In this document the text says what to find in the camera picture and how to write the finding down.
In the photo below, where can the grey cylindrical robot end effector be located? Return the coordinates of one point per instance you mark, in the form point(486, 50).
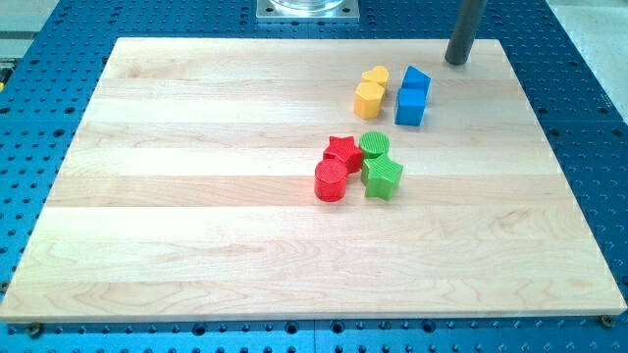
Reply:
point(463, 35)

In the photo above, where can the green star block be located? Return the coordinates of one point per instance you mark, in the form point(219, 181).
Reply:
point(381, 177)

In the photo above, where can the red star block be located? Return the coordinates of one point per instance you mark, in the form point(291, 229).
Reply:
point(346, 151)

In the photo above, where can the blue perforated metal table plate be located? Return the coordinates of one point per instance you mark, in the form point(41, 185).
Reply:
point(43, 101)

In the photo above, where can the blue cube block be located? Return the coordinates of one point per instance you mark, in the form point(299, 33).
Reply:
point(410, 107)

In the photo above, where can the blue triangle block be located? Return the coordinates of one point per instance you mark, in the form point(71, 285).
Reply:
point(415, 79)

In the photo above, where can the yellow hexagon block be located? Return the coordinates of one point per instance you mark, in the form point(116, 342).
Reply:
point(368, 99)

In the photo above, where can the yellow heart block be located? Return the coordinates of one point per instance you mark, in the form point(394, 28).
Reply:
point(378, 74)

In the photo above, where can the red cylinder block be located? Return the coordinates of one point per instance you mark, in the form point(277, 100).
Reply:
point(330, 180)

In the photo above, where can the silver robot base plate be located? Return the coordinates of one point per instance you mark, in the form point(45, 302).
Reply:
point(307, 10)

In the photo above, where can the green cylinder block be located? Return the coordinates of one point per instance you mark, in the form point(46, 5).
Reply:
point(374, 144)

